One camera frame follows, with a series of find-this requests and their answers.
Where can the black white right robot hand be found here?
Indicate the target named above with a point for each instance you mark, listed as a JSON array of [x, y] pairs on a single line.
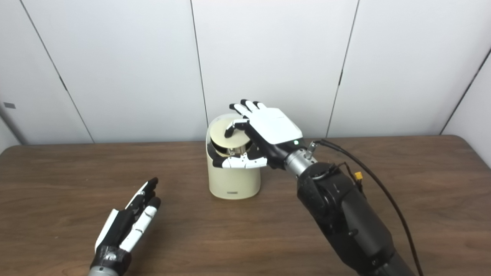
[[274, 128]]

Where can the cream-colored lidded bin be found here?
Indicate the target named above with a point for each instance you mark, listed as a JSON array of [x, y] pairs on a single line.
[[230, 180]]

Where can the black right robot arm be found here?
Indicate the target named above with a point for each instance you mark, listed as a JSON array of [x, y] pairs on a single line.
[[345, 214]]

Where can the small gray wall plate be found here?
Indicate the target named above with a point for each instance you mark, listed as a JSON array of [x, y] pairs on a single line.
[[9, 105]]

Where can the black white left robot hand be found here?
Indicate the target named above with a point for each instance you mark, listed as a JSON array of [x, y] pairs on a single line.
[[122, 226]]

